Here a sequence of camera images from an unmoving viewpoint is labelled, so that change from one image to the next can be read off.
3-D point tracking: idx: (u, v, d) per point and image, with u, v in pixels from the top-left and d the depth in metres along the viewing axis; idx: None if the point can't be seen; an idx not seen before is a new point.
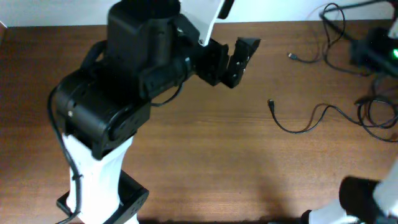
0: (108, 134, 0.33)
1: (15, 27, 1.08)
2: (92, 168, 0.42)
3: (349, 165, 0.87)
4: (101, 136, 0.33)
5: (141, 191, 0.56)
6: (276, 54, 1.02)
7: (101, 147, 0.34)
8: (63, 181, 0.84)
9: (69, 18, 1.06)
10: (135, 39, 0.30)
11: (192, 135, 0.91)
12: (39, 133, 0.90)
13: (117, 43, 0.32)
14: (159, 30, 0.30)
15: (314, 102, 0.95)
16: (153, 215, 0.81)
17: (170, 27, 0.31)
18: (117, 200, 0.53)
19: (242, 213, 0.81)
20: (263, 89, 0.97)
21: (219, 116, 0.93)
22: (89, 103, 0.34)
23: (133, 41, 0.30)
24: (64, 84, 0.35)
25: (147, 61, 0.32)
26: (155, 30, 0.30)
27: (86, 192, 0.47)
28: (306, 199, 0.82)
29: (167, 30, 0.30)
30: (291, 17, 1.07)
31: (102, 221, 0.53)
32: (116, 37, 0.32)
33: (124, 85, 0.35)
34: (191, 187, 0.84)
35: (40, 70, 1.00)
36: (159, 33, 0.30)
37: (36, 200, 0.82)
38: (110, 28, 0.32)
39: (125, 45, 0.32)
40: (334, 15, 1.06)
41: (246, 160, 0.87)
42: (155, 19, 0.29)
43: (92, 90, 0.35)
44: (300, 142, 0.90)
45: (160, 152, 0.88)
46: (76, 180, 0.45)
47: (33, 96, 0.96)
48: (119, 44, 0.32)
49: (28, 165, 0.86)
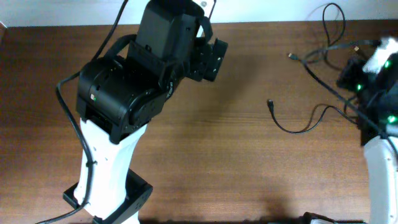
0: (129, 116, 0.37)
1: (15, 27, 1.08)
2: (107, 154, 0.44)
3: (349, 165, 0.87)
4: (123, 119, 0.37)
5: (145, 186, 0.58)
6: (276, 54, 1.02)
7: (120, 130, 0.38)
8: (63, 181, 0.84)
9: (68, 18, 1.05)
10: (161, 29, 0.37)
11: (192, 135, 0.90)
12: (38, 133, 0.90)
13: (143, 36, 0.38)
14: (186, 25, 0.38)
15: (314, 102, 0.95)
16: (154, 215, 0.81)
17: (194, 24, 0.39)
18: (124, 195, 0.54)
19: (242, 214, 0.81)
20: (263, 89, 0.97)
21: (219, 116, 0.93)
22: (111, 90, 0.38)
23: (161, 35, 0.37)
24: (87, 71, 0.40)
25: (168, 53, 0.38)
26: (183, 26, 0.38)
27: (96, 178, 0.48)
28: (306, 199, 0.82)
29: (189, 23, 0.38)
30: (292, 18, 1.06)
31: (107, 214, 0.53)
32: (144, 31, 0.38)
33: (142, 75, 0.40)
34: (191, 187, 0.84)
35: (40, 70, 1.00)
36: (185, 28, 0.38)
37: (37, 200, 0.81)
38: (142, 23, 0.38)
39: (152, 37, 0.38)
40: (333, 16, 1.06)
41: (247, 160, 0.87)
42: (185, 18, 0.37)
43: (114, 76, 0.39)
44: (300, 142, 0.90)
45: (160, 152, 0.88)
46: (89, 166, 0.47)
47: (33, 96, 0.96)
48: (145, 37, 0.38)
49: (27, 165, 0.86)
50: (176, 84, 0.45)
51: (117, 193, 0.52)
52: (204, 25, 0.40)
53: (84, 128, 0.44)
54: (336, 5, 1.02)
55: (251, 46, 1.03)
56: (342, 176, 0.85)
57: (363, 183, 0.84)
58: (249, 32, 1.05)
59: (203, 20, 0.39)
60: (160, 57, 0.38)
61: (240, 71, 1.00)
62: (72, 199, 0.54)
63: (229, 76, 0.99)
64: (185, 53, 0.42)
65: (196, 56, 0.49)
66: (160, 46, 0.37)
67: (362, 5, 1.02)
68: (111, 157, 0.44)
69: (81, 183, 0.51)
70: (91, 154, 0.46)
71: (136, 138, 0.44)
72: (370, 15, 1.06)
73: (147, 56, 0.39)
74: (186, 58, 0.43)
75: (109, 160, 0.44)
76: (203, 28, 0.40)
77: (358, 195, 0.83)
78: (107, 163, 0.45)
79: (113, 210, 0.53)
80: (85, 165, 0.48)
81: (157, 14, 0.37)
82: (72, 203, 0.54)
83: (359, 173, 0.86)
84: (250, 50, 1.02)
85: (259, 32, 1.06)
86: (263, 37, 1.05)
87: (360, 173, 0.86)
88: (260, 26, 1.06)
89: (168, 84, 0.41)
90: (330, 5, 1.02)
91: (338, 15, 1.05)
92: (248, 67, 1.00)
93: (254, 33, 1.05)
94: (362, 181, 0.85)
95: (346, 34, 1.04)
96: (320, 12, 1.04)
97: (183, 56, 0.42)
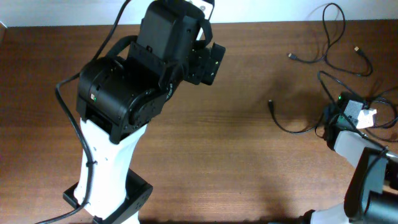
0: (129, 116, 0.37)
1: (15, 27, 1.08)
2: (107, 154, 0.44)
3: (350, 165, 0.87)
4: (123, 119, 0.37)
5: (145, 186, 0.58)
6: (276, 54, 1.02)
7: (120, 130, 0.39)
8: (63, 181, 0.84)
9: (68, 18, 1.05)
10: (162, 30, 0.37)
11: (192, 135, 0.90)
12: (38, 133, 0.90)
13: (144, 36, 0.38)
14: (188, 27, 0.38)
15: (314, 102, 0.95)
16: (154, 215, 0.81)
17: (195, 27, 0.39)
18: (124, 194, 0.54)
19: (242, 214, 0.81)
20: (263, 89, 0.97)
21: (218, 116, 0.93)
22: (111, 90, 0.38)
23: (163, 35, 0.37)
24: (87, 70, 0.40)
25: (168, 55, 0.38)
26: (185, 27, 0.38)
27: (96, 178, 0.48)
28: (306, 199, 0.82)
29: (190, 25, 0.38)
30: (292, 18, 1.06)
31: (107, 214, 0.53)
32: (146, 32, 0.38)
33: (142, 76, 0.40)
34: (191, 187, 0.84)
35: (40, 70, 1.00)
36: (186, 30, 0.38)
37: (37, 200, 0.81)
38: (143, 23, 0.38)
39: (153, 38, 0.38)
40: (333, 16, 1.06)
41: (247, 160, 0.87)
42: (186, 20, 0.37)
43: (114, 76, 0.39)
44: (300, 142, 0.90)
45: (160, 152, 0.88)
46: (89, 165, 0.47)
47: (34, 96, 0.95)
48: (147, 38, 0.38)
49: (28, 165, 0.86)
50: (176, 85, 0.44)
51: (117, 193, 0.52)
52: (205, 26, 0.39)
53: (84, 128, 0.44)
54: (336, 5, 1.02)
55: (251, 47, 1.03)
56: (342, 176, 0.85)
57: None
58: (249, 32, 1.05)
59: (205, 23, 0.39)
60: (161, 58, 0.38)
61: (240, 71, 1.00)
62: (71, 199, 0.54)
63: (229, 75, 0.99)
64: (186, 56, 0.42)
65: (194, 60, 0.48)
66: (161, 46, 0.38)
67: (361, 5, 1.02)
68: (111, 157, 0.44)
69: (81, 183, 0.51)
70: (91, 154, 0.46)
71: (136, 138, 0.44)
72: (370, 16, 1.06)
73: (148, 56, 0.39)
74: (186, 61, 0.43)
75: (109, 160, 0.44)
76: (204, 31, 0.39)
77: None
78: (107, 163, 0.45)
79: (113, 210, 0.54)
80: (85, 164, 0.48)
81: (160, 15, 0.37)
82: (71, 203, 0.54)
83: None
84: (249, 50, 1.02)
85: (259, 32, 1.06)
86: (263, 37, 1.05)
87: None
88: (260, 26, 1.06)
89: (168, 87, 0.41)
90: (330, 5, 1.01)
91: (338, 15, 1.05)
92: (247, 66, 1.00)
93: (254, 33, 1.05)
94: None
95: (346, 34, 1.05)
96: (320, 12, 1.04)
97: (183, 58, 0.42)
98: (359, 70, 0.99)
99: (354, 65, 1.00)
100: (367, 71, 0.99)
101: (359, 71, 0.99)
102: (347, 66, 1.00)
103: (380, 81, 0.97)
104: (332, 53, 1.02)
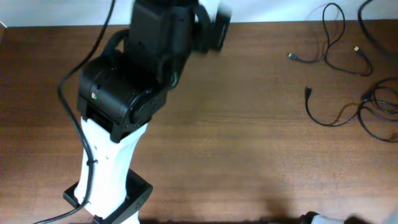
0: (129, 116, 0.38)
1: (15, 27, 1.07)
2: (107, 152, 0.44)
3: (349, 165, 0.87)
4: (124, 117, 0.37)
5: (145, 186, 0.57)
6: (276, 54, 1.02)
7: (121, 128, 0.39)
8: (63, 182, 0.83)
9: (68, 18, 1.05)
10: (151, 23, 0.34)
11: (192, 135, 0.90)
12: (38, 134, 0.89)
13: (134, 31, 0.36)
14: (178, 18, 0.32)
15: (316, 102, 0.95)
16: (154, 216, 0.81)
17: (189, 15, 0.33)
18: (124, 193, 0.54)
19: (242, 214, 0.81)
20: (263, 89, 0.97)
21: (219, 116, 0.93)
22: (111, 89, 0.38)
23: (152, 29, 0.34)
24: (87, 69, 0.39)
25: (161, 48, 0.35)
26: (175, 19, 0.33)
27: (97, 177, 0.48)
28: (306, 199, 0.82)
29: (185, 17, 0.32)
30: (292, 18, 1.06)
31: (107, 213, 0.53)
32: (135, 25, 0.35)
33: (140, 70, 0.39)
34: (192, 187, 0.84)
35: (40, 70, 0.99)
36: (178, 21, 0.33)
37: (38, 201, 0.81)
38: (132, 18, 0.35)
39: (143, 32, 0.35)
40: (334, 16, 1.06)
41: (247, 160, 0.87)
42: (174, 9, 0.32)
43: (114, 74, 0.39)
44: (300, 142, 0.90)
45: (160, 152, 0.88)
46: (89, 165, 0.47)
47: (34, 96, 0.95)
48: (138, 33, 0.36)
49: (28, 167, 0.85)
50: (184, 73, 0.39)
51: (119, 192, 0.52)
52: (199, 14, 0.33)
53: (85, 126, 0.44)
54: (336, 5, 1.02)
55: (251, 48, 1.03)
56: (342, 176, 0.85)
57: (362, 184, 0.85)
58: (249, 32, 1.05)
59: (201, 10, 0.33)
60: (155, 52, 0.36)
61: None
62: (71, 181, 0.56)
63: None
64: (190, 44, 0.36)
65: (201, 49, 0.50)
66: (153, 40, 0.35)
67: None
68: (111, 155, 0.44)
69: (81, 180, 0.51)
70: (91, 153, 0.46)
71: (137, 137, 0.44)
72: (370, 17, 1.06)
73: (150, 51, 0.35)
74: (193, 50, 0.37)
75: (109, 158, 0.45)
76: (200, 19, 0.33)
77: (358, 195, 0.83)
78: (108, 163, 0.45)
79: (114, 209, 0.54)
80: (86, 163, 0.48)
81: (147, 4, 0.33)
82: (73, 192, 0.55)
83: (359, 173, 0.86)
84: (250, 50, 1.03)
85: (259, 32, 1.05)
86: (263, 37, 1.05)
87: (360, 173, 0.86)
88: (259, 26, 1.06)
89: (171, 79, 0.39)
90: (330, 6, 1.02)
91: (338, 16, 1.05)
92: None
93: (254, 33, 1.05)
94: (362, 182, 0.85)
95: (346, 34, 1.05)
96: (319, 12, 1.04)
97: (186, 50, 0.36)
98: (358, 71, 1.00)
99: (354, 66, 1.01)
100: (367, 72, 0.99)
101: (359, 72, 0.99)
102: (347, 66, 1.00)
103: (381, 81, 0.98)
104: (332, 53, 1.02)
